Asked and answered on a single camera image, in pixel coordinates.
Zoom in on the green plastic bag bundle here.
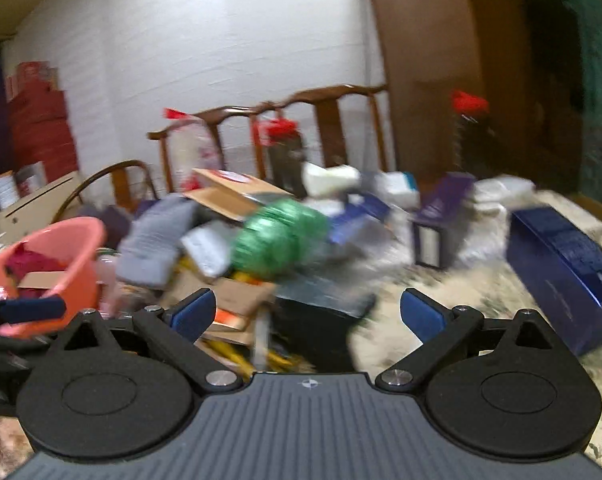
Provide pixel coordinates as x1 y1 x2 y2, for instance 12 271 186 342
230 198 330 280

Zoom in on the stack of red boxes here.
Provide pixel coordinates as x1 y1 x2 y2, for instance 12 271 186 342
7 61 78 181

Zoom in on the brown bottle red lid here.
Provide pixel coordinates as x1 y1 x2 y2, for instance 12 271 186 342
256 118 307 198

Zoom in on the wooden chair right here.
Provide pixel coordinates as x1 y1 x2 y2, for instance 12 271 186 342
249 84 389 179

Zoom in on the wooden chair left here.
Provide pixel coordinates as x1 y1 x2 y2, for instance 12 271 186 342
147 105 266 193

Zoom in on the white cabinet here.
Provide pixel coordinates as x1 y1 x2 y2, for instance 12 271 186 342
0 171 82 246

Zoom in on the large dark blue box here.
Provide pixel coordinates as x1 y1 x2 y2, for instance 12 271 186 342
506 206 602 356

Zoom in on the upright purple box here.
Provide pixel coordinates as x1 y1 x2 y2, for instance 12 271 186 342
412 172 476 270

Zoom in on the pink plastic basin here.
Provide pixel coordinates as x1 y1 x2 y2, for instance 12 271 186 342
0 217 106 338

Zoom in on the wooden chair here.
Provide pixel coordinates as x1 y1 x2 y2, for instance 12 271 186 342
249 84 389 179
147 105 266 193

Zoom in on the grey knitted sock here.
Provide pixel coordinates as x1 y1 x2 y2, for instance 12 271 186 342
115 193 198 289

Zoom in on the white paper tissue wad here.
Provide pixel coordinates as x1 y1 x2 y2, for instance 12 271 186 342
302 162 360 198

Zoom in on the brown wooden wardrobe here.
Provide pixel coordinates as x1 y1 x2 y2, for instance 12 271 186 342
371 0 533 181

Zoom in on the round wooden armchair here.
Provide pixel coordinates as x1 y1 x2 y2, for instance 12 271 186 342
51 159 159 223

